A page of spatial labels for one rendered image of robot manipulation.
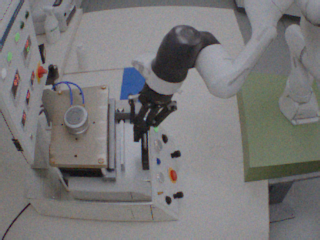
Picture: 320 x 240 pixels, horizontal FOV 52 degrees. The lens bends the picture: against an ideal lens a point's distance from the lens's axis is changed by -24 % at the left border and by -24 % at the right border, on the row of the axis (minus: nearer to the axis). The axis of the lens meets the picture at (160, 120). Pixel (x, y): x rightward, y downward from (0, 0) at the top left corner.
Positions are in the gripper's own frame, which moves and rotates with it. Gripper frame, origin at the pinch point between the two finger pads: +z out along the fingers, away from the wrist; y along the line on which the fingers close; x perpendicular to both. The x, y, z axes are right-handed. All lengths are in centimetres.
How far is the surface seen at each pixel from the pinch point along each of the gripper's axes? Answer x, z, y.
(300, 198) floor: 13, 69, 123
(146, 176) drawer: -9.6, 8.2, 3.9
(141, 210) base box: -16.9, 18.6, 4.9
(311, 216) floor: -2, 67, 130
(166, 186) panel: -6.7, 18.7, 13.5
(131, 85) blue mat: 44, 31, 6
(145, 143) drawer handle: -1.0, 4.3, 2.9
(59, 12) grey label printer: 84, 25, -37
